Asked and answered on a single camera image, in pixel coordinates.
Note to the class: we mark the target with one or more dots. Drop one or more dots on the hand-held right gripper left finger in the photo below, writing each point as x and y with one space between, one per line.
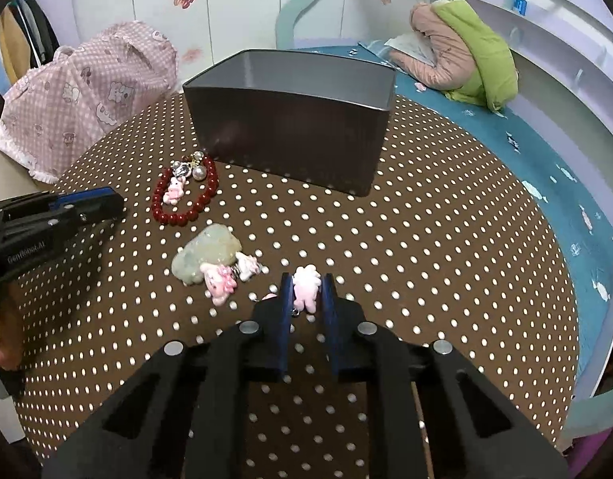
286 309

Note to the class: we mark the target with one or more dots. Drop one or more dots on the green and pink rolled quilt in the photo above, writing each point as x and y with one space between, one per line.
466 50

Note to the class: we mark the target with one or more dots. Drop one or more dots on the white bunny charm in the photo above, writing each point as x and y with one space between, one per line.
247 265

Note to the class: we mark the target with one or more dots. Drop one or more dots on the small blue box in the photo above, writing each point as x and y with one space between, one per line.
518 4

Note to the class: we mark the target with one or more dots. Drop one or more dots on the teal candy print bedsheet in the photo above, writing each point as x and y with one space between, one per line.
536 169

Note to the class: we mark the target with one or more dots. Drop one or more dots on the pale pink bunny charm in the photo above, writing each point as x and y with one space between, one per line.
305 289

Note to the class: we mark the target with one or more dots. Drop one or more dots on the teal bunk bed frame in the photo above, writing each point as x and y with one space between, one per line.
286 25

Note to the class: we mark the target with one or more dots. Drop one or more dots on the pink checked cloth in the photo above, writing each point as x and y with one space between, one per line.
86 90

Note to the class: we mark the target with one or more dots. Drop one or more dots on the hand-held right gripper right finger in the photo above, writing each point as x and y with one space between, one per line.
329 309

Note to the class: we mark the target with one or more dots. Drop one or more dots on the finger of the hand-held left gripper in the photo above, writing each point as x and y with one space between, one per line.
84 195
106 207

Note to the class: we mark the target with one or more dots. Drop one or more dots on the grey metal tin box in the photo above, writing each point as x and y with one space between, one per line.
296 129

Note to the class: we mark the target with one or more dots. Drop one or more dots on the dark hanging garments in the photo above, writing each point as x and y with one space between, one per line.
36 30

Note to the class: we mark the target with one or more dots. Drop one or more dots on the pale green jade pendant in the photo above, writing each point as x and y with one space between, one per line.
206 249

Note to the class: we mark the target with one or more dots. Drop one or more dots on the white pillow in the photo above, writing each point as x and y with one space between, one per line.
411 47

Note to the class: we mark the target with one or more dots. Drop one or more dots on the yellow hanging garment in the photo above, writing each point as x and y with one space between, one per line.
7 40

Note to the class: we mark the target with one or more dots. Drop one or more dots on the brown polka dot tablecloth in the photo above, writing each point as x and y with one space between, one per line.
436 259

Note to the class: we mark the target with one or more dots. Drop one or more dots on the cardboard box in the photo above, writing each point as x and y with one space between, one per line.
12 179

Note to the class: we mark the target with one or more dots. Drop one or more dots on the lavender wall shelf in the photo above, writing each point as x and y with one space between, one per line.
561 45

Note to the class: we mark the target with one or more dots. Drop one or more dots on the pink bunny charm with bow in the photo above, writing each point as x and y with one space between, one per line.
219 282

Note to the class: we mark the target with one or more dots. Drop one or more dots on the purple chair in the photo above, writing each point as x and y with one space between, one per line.
593 454

